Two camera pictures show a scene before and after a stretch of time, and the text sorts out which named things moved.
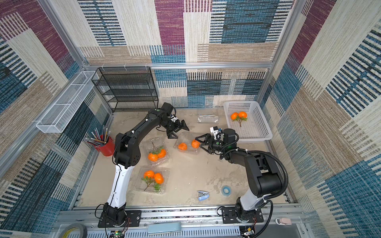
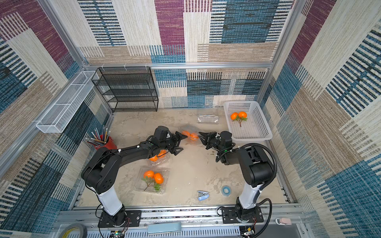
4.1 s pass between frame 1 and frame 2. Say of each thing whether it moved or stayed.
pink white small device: stayed
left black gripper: moved
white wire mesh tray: stayed
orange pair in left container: stayed
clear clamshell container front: stayed
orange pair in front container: stayed
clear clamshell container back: stayed
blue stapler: stayed
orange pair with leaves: stayed
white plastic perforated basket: stayed
